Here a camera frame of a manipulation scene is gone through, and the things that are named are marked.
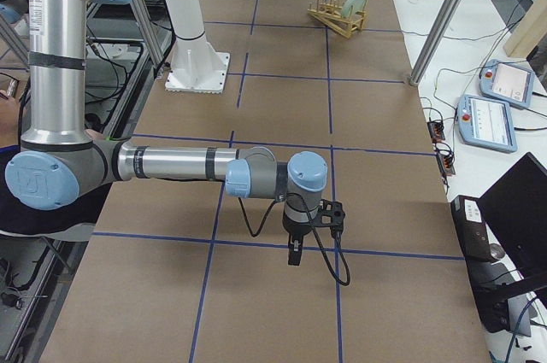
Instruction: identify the far blue teach pendant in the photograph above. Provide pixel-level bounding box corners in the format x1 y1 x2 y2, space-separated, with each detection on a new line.
479 59 533 109

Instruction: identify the near blue teach pendant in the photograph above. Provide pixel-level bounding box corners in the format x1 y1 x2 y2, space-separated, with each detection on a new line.
456 95 518 153

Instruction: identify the far orange connector block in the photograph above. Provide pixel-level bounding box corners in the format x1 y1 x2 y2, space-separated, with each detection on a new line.
426 120 445 143

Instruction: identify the light green plate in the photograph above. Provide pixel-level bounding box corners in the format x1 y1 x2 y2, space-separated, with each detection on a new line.
340 0 368 19

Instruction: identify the near orange connector block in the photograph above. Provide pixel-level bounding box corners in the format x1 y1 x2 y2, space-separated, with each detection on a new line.
436 150 456 177

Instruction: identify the black computer box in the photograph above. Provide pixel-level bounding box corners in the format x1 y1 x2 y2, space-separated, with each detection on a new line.
450 195 505 263

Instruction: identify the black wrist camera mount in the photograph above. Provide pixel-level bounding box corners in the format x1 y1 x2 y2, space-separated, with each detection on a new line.
312 199 345 239

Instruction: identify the wooden board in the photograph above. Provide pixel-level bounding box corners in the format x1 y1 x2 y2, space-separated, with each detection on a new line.
503 0 547 58

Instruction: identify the orange connector block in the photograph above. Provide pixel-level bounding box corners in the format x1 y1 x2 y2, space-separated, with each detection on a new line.
436 150 456 177
426 120 445 143

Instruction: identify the white pedestal base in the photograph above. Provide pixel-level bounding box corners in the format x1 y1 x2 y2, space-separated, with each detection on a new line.
151 0 231 95

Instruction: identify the black monitor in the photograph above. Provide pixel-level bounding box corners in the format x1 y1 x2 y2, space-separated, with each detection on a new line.
472 152 546 337

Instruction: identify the grey aluminium frame post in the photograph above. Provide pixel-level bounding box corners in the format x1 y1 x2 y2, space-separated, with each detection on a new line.
409 0 461 86

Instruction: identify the blue teach pendant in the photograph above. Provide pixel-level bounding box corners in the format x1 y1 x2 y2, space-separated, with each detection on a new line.
479 59 533 109
456 95 518 153

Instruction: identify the wooden dish rack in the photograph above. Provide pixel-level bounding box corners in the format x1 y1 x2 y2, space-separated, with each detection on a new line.
307 0 368 38

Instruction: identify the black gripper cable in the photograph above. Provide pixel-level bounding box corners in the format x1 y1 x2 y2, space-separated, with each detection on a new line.
237 191 352 287

